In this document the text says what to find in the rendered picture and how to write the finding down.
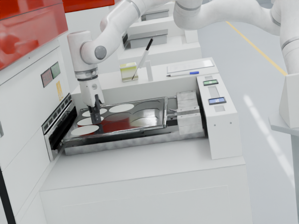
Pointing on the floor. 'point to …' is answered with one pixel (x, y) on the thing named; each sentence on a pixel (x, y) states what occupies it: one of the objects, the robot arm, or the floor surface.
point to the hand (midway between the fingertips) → (95, 118)
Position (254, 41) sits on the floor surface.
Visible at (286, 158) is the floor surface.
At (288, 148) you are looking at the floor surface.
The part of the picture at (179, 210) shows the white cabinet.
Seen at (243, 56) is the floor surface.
